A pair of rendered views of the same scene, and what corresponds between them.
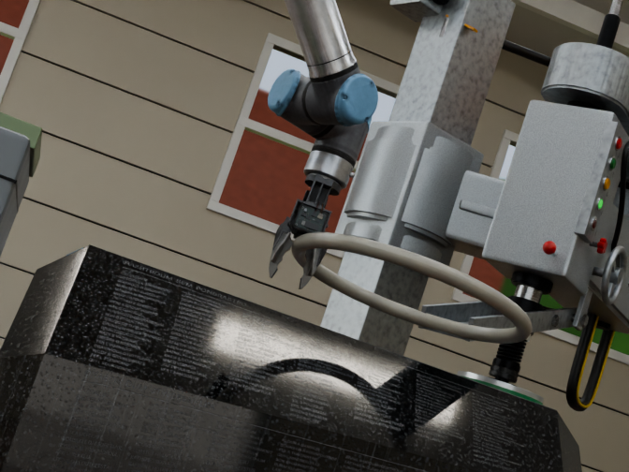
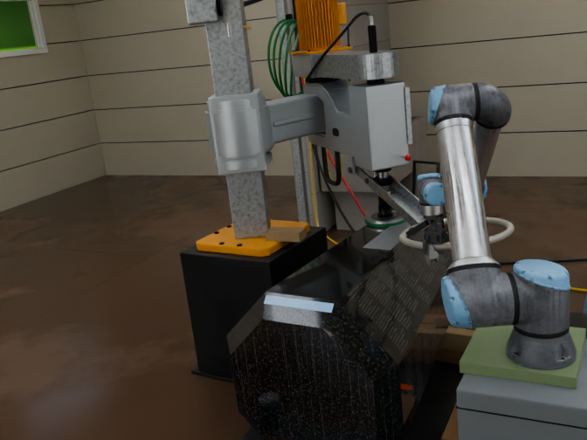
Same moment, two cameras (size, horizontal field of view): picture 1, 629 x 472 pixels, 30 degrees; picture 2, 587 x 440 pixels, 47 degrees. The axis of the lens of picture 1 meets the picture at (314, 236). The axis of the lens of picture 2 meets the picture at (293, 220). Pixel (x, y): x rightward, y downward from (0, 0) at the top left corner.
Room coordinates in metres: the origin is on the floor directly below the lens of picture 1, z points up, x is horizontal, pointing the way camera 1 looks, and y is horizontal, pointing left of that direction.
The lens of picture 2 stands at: (1.00, 2.36, 1.86)
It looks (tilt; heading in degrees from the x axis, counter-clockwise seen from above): 16 degrees down; 310
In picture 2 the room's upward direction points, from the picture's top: 6 degrees counter-clockwise
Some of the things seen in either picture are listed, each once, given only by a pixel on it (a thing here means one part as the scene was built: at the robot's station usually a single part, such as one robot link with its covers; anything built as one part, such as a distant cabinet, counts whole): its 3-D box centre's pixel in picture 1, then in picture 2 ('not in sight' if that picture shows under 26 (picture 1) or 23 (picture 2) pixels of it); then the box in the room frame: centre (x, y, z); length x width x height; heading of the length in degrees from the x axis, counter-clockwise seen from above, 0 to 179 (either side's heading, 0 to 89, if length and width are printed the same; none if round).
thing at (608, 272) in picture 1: (600, 272); not in sight; (2.86, -0.70, 1.20); 0.15 x 0.10 x 0.15; 149
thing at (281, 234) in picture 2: not in sight; (286, 234); (3.25, -0.21, 0.81); 0.20 x 0.10 x 0.05; 15
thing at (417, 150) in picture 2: not in sight; (377, 172); (4.43, -3.01, 0.43); 1.30 x 0.62 x 0.86; 102
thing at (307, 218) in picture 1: (313, 209); (434, 229); (2.24, 0.02, 1.01); 0.09 x 0.08 x 0.12; 0
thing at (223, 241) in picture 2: not in sight; (253, 235); (3.50, -0.23, 0.76); 0.49 x 0.49 x 0.05; 7
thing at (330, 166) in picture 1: (329, 172); (431, 209); (2.25, 0.01, 1.10); 0.10 x 0.09 x 0.05; 90
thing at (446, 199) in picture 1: (472, 213); (268, 122); (3.47, -0.43, 1.37); 0.74 x 0.34 x 0.25; 80
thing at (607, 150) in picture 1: (599, 182); (404, 115); (2.70, -0.60, 1.38); 0.08 x 0.03 x 0.28; 149
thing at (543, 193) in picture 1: (564, 212); (371, 126); (2.89, -0.58, 1.32); 0.36 x 0.22 x 0.45; 149
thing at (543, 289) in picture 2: not in sight; (537, 294); (1.61, 0.61, 1.07); 0.17 x 0.15 x 0.18; 36
